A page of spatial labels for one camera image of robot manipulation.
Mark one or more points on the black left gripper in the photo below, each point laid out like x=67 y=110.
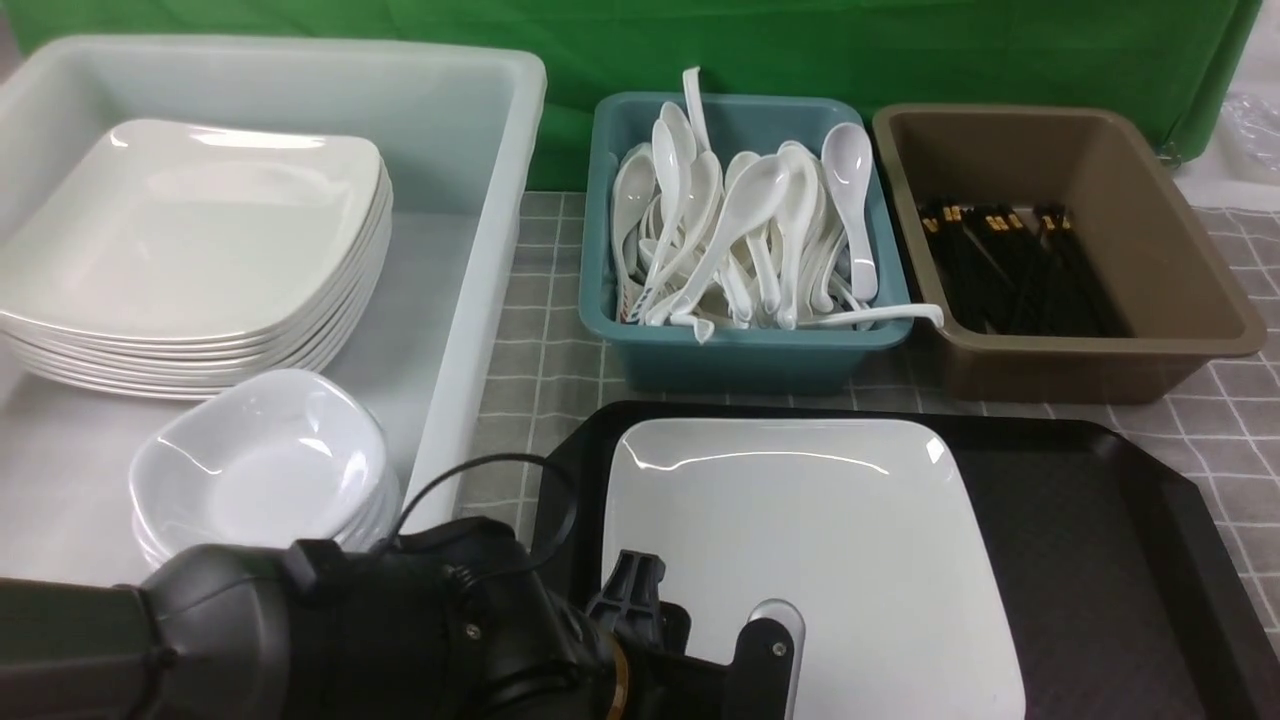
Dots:
x=652 y=677

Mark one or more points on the white square rice plate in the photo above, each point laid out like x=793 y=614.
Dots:
x=864 y=526

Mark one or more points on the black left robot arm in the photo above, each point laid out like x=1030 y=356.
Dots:
x=450 y=623

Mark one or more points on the teal plastic spoon bin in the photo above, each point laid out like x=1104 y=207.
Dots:
x=746 y=361

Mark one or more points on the stack of small white bowls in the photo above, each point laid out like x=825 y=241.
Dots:
x=283 y=456

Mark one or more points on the pile of white soup spoons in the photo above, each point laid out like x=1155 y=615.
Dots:
x=783 y=236

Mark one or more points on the black serving tray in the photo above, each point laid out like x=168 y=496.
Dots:
x=1124 y=602

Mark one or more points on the pile of black chopsticks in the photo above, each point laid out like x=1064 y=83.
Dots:
x=1018 y=273

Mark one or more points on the brown plastic chopstick bin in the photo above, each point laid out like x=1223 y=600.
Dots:
x=1155 y=258

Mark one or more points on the large translucent white tub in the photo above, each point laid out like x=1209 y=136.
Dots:
x=456 y=126

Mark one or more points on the grey checked tablecloth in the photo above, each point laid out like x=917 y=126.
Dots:
x=1218 y=427

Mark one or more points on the stack of white square plates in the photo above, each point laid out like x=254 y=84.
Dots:
x=176 y=260

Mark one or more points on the green backdrop cloth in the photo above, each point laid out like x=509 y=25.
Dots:
x=1163 y=65

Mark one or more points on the clear plastic bag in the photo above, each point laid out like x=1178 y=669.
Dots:
x=1250 y=133

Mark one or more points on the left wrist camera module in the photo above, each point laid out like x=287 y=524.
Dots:
x=761 y=681

